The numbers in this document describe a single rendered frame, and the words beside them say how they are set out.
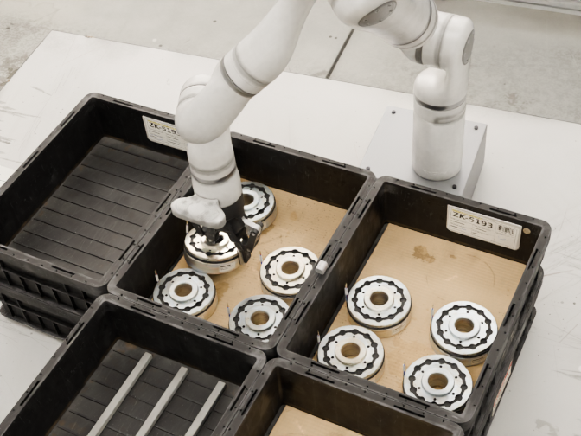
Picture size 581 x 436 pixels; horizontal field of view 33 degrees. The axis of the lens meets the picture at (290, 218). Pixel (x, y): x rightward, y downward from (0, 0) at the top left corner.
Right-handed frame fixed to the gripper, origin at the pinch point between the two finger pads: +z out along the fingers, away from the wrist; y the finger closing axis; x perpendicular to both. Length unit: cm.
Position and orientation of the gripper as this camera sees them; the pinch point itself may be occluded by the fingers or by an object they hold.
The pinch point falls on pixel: (230, 250)
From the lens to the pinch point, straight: 164.2
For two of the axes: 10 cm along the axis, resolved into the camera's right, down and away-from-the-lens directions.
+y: -8.9, -2.7, 3.7
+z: 0.9, 6.8, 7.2
